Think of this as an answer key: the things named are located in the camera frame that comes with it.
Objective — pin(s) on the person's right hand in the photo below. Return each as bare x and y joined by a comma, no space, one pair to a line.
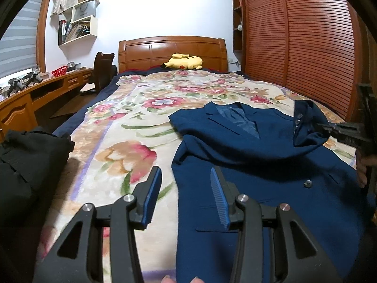
363,162

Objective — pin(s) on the black clothes pile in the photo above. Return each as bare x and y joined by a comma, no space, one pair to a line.
31,166

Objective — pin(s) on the black tripod gadget on desk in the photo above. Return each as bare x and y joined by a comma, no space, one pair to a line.
20,83

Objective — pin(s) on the white wall shelf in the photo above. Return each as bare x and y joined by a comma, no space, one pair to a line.
76,21

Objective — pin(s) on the navy blue suit jacket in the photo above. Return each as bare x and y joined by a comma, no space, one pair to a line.
273,158

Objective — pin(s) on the yellow Pikachu plush toy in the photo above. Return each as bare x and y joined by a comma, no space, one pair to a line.
183,62

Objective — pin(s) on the wooden louvered wardrobe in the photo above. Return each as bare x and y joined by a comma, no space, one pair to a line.
315,48

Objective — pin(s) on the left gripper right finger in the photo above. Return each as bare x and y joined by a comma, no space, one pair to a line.
274,244

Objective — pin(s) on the striped window blind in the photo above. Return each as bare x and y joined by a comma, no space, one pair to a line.
18,44

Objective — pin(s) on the floral bed blanket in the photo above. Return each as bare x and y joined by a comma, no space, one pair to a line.
109,164

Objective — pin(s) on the wooden desk with drawers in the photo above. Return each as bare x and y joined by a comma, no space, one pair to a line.
18,110

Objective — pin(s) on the wooden bed headboard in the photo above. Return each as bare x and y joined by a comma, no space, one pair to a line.
146,53

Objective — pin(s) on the dark wooden chair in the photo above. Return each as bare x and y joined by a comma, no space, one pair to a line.
102,73

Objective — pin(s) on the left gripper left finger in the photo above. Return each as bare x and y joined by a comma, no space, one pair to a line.
76,256

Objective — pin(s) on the red basket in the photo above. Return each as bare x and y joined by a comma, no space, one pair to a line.
60,71

